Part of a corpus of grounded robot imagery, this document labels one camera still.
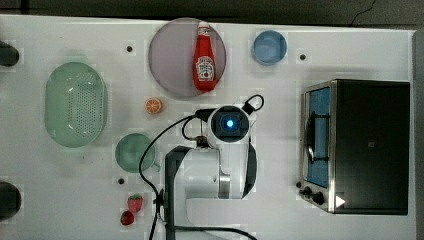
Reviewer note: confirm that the green plastic colander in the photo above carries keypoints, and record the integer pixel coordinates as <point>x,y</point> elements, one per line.
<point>75,105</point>

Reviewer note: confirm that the plush orange slice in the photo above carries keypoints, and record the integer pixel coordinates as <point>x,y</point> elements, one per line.
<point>153,105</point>

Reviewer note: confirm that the red plush strawberry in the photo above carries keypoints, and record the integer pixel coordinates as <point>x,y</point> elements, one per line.
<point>135,203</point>
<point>127,218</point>

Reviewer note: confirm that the black camera post upper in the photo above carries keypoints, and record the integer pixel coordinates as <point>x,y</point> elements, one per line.
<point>9,55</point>

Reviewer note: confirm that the silver toaster oven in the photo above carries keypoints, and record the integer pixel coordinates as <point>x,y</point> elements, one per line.
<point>356,147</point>

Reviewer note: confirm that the red plush strawberry upper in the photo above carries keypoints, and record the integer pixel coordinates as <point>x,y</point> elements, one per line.
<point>135,203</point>

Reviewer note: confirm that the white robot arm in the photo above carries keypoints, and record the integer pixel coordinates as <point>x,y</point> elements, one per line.
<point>222,166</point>

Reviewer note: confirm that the red plush strawberry lower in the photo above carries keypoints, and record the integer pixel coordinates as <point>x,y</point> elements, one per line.
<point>127,218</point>

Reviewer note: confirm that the black camera post lower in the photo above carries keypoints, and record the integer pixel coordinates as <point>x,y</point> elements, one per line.
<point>10,200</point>

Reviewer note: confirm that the green mug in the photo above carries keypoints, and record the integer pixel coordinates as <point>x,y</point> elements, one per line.
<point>129,151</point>

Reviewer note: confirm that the blue cup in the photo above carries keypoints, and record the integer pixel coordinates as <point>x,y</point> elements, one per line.
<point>269,47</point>

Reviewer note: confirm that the black camera post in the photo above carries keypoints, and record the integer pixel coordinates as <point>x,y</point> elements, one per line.
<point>9,55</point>
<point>10,200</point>

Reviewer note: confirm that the red plush ketchup bottle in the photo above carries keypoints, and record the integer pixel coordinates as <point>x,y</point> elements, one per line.
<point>204,67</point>

